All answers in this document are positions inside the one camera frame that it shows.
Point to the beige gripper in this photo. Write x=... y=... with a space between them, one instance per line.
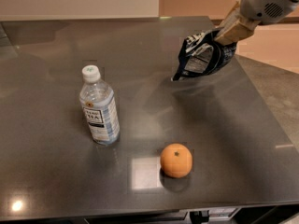
x=261 y=4

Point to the blue chip bag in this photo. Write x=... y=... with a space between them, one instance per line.
x=201 y=55

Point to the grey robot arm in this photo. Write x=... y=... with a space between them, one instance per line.
x=246 y=15

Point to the orange fruit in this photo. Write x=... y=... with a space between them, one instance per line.
x=176 y=160

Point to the clear tea water bottle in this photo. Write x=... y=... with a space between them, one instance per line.
x=99 y=107

